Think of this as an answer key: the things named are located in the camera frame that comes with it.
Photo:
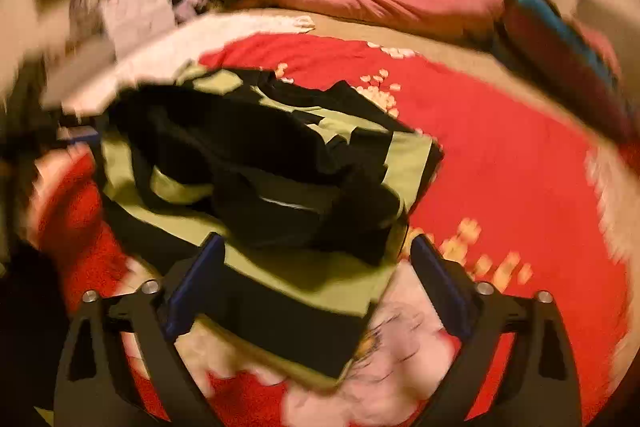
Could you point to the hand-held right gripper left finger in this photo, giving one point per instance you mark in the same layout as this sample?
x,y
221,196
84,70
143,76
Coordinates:
x,y
192,289

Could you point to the pink checked quilt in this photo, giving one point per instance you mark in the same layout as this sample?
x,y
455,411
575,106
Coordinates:
x,y
165,52

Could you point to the red floral blanket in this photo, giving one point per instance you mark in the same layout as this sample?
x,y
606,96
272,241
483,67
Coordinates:
x,y
500,147

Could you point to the grey quilted headboard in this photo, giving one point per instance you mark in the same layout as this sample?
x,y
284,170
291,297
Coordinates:
x,y
610,37

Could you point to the green black striped frog sweater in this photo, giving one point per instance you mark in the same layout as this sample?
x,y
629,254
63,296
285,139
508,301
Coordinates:
x,y
250,157

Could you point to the pink duvet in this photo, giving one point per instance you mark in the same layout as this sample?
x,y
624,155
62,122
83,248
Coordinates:
x,y
380,2

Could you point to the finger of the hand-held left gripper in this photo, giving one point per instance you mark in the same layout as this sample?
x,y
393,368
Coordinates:
x,y
82,138

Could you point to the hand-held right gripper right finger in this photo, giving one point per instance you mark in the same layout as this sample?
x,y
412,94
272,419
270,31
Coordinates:
x,y
445,289

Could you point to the white drawer cabinet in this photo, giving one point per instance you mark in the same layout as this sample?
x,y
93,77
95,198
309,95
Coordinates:
x,y
135,12

